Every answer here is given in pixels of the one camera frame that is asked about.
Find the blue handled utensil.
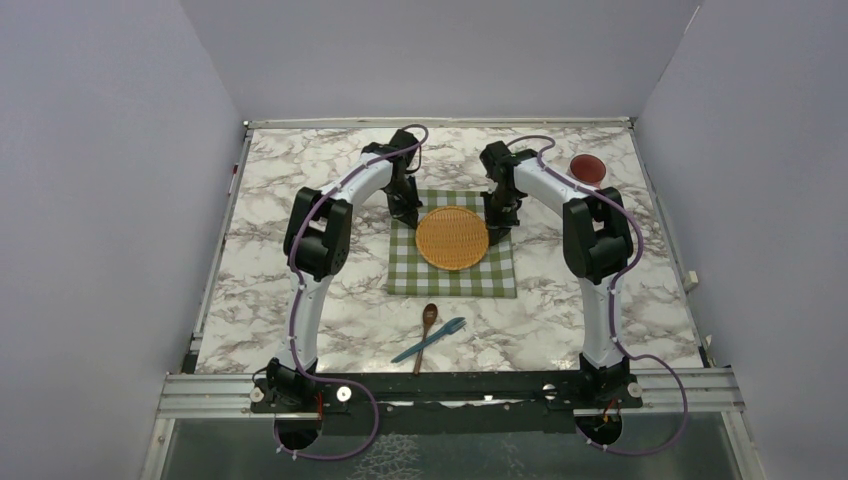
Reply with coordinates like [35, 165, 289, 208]
[391, 317, 466, 363]

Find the orange woven plate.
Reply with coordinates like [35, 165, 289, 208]
[415, 206, 489, 271]

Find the brown handled utensil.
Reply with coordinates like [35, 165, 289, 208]
[412, 303, 438, 376]

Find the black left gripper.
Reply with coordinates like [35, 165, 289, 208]
[383, 174, 423, 229]

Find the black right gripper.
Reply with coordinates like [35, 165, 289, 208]
[478, 188, 520, 246]

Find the green white checkered cloth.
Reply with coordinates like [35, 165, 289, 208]
[387, 189, 517, 298]

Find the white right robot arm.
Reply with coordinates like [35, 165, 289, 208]
[480, 141, 634, 407]

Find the aluminium mounting rail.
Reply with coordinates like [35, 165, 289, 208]
[156, 368, 746, 420]

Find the pink ceramic mug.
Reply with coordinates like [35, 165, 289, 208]
[569, 154, 607, 188]

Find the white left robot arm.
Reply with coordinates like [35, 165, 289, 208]
[265, 124, 428, 411]

